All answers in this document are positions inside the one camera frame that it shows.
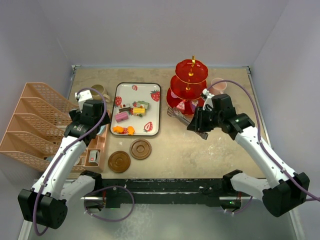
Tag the brown wooden coaster left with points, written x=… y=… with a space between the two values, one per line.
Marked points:
x=119 y=162

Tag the purple cake slice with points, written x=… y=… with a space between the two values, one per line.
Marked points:
x=181 y=106

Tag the beige ceramic mug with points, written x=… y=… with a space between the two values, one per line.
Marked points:
x=99 y=92

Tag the pink mug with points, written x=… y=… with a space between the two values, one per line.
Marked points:
x=219 y=86

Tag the orange fish cake left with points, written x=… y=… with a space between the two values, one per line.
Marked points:
x=118 y=129

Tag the pink desk organizer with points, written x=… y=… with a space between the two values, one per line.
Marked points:
x=37 y=126

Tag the small grey box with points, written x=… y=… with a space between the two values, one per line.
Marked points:
x=94 y=156

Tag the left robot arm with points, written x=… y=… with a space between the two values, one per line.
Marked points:
x=46 y=203

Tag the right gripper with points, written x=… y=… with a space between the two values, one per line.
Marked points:
x=197 y=123

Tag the brown wooden coaster right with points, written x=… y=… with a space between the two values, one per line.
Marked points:
x=140 y=149

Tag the black base frame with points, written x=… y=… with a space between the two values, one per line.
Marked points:
x=211 y=192

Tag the salmon pink cake slice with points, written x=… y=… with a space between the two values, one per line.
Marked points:
x=173 y=95

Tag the orange fish cake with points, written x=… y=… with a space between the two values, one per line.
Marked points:
x=129 y=131
x=118 y=129

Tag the white strawberry tray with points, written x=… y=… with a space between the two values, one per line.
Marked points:
x=131 y=93

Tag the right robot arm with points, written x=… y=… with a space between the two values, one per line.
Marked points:
x=282 y=189

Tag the orange fish cake right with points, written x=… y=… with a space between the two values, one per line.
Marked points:
x=129 y=131

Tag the brown wooden coaster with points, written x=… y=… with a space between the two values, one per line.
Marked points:
x=119 y=162
x=140 y=149

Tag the yellow cake slice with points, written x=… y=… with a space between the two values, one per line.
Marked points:
x=138 y=111

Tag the chocolate cake slice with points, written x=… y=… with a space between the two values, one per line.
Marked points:
x=126 y=107

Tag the red three-tier cake stand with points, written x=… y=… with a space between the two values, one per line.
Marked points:
x=188 y=83

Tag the metal tongs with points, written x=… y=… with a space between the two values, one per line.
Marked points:
x=175 y=113

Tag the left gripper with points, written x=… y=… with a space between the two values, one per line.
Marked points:
x=75 y=114

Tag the green cake slice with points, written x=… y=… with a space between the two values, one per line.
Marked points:
x=142 y=104

